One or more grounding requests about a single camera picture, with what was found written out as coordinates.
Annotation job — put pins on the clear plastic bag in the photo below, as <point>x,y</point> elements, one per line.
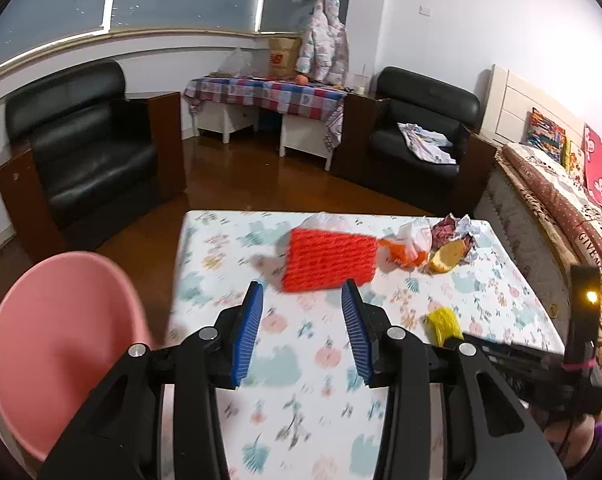
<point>238,65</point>

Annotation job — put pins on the white bed headboard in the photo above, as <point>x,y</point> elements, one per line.
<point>511,105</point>

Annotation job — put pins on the white patterned puffer jacket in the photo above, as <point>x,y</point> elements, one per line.
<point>323,45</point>

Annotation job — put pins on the plastic cup with straw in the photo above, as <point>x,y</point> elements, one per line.
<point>360,84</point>

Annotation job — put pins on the white desk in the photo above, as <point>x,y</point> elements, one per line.
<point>301,135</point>

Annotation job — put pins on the brown paper bag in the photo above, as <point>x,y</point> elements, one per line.
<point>281,57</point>

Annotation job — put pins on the side table with checkered cloth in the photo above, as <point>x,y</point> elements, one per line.
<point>281,92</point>

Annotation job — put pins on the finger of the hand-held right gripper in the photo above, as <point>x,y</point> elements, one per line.
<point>521,360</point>

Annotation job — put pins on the red foam net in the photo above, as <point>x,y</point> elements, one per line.
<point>326,260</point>

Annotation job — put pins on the pink plastic bucket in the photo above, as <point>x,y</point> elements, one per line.
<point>56,350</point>

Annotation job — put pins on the colourful patterned pillow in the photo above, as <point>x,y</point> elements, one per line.
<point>546,130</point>

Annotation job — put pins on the patterned wrapper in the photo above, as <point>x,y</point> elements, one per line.
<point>443,230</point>

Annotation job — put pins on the yellow orange foam net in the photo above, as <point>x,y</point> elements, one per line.
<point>448,257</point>

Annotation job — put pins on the yellow pillow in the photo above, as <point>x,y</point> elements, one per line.
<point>573,160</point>

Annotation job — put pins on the white paper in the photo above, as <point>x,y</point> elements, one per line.
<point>467,227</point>

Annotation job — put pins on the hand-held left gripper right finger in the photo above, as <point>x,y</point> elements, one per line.
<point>356,335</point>

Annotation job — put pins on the blue storage box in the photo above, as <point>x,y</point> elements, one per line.
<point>269,121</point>

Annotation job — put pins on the white wall socket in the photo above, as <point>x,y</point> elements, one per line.
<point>425,10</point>

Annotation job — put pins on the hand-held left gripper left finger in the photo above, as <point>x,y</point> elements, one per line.
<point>246,335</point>

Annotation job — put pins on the black leather armchair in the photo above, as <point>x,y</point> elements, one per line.
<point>426,95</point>
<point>91,160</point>

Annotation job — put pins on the orange white plastic bag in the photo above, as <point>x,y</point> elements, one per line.
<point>408,250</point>

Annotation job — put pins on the crumpled light clothes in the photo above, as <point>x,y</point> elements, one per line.
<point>426,142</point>

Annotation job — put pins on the small yellow foam net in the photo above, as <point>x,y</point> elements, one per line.
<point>443,322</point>

